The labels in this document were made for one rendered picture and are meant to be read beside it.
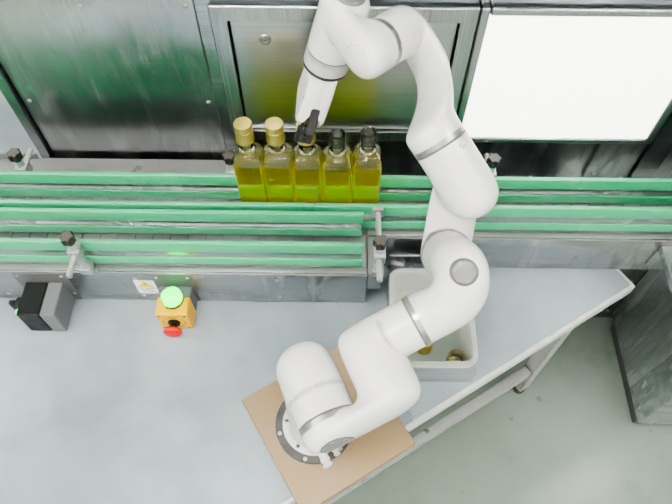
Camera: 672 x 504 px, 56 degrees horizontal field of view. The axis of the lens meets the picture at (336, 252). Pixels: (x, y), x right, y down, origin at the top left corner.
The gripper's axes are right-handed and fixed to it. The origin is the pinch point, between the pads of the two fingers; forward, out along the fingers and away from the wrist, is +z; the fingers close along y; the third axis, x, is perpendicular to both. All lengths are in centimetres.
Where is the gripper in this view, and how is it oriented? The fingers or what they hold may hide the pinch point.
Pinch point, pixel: (305, 125)
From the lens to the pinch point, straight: 116.7
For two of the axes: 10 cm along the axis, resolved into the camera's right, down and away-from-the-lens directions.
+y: -0.3, 8.5, -5.2
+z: -2.6, 5.0, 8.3
